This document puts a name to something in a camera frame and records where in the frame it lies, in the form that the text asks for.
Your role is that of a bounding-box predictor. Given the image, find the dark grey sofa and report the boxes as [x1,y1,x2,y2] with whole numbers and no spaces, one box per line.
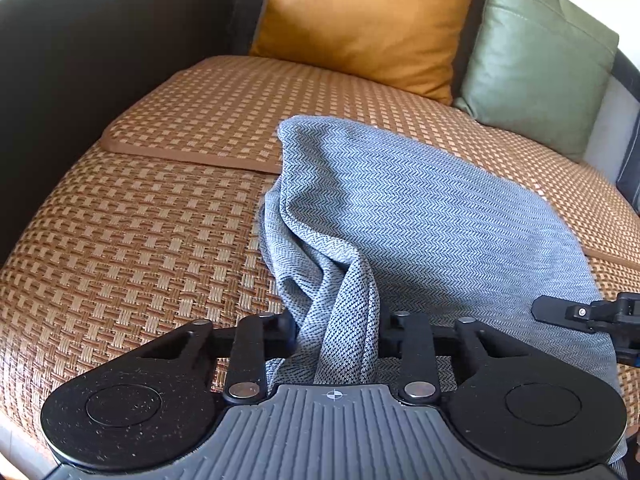
[1,0,262,255]

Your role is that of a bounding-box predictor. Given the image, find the grey striped cushion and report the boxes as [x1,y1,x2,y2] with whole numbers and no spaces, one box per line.
[616,115,640,211]

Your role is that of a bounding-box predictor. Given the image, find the green leather cushion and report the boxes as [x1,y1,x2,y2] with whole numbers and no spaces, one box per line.
[454,0,618,162]

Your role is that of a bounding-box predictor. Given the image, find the woven brown seat mat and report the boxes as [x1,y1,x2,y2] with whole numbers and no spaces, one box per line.
[1,55,639,479]

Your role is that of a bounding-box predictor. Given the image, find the mustard leather cushion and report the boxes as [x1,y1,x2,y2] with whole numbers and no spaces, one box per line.
[250,0,472,104]

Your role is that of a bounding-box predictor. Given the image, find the grey herringbone zip garment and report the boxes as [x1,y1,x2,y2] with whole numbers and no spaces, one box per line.
[257,116,626,479]

